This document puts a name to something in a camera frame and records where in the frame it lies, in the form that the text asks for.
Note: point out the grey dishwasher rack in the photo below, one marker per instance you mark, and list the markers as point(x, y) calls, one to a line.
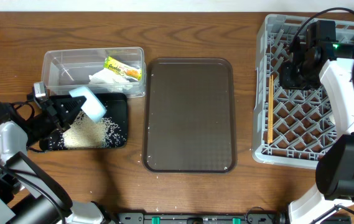
point(290, 127)

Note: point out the yellow snack wrapper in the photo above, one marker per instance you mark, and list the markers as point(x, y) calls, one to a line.
point(122, 69)

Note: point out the light blue bowl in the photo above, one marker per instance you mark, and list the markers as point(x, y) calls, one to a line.
point(92, 107)

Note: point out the brown serving tray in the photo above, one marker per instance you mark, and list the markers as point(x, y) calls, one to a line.
point(189, 123)

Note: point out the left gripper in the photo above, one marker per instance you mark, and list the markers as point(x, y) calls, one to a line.
point(55, 109)

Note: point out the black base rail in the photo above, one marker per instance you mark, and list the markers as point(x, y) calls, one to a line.
point(255, 215)

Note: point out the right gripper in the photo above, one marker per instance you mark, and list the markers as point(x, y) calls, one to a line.
point(287, 82)

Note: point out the clear plastic bin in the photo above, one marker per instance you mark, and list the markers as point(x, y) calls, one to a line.
point(65, 70)

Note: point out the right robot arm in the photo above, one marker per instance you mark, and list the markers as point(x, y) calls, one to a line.
point(323, 61)

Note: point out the white tissue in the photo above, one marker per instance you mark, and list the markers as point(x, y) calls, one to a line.
point(106, 76)

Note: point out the black bin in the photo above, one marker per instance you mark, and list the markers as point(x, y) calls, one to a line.
point(116, 107)

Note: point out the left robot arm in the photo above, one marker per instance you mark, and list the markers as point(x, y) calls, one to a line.
point(27, 193)

